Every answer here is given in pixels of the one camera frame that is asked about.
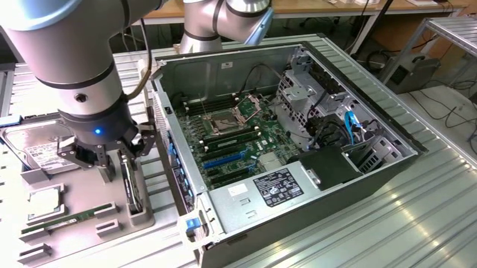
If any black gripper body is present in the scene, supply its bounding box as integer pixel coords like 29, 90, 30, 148
59, 96, 142, 148

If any grey parts rack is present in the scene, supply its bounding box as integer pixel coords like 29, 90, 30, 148
15, 119, 157, 266

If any black graphics card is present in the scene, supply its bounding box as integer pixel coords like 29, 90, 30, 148
120, 150, 146, 216

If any silver hard disk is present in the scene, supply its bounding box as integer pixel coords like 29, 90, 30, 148
0, 118, 82, 175

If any thin metal locking lever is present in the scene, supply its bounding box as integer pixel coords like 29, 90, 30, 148
200, 97, 210, 121

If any silver CPU chip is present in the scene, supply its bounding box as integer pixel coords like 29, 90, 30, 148
27, 190, 63, 218

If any CPU socket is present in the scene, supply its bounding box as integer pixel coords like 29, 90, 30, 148
204, 111, 241, 136

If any black-labelled RAM stick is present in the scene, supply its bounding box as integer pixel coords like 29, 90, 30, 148
204, 133, 263, 148

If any blue expansion slot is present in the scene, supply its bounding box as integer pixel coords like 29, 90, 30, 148
202, 154, 248, 170

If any green RAM stick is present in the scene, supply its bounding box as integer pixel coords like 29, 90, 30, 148
21, 209, 99, 234

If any black expansion slot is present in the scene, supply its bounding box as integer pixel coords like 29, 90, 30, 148
206, 165, 254, 180

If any metal socket cover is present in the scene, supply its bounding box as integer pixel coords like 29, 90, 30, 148
232, 94, 264, 124

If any green motherboard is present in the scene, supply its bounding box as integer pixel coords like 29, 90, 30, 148
173, 93, 304, 191

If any grey power supply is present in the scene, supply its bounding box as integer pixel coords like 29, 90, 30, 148
206, 160, 327, 236

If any small silver heat sink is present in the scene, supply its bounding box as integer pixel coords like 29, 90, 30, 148
258, 154, 284, 170

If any metal disk bay cage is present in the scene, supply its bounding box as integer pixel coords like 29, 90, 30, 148
279, 68, 360, 141

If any black plastic fan shroud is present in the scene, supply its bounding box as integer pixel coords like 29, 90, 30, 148
288, 146, 365, 192

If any open black PC case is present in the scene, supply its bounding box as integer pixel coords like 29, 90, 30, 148
152, 41, 430, 268

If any wooden desk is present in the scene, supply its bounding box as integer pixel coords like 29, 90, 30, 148
141, 0, 472, 26

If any black box device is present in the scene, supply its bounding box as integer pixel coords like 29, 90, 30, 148
385, 54, 443, 95

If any yellowish arm cable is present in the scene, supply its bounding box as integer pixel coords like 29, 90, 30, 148
126, 18, 154, 101

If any grey arched wire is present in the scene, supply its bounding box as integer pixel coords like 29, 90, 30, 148
238, 63, 285, 94

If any black wire bundle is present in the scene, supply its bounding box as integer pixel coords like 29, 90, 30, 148
308, 115, 351, 149

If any blue data wire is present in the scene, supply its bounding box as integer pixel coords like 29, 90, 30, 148
345, 111, 360, 146

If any aluminium frame table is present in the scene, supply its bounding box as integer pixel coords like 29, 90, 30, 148
395, 17, 477, 90

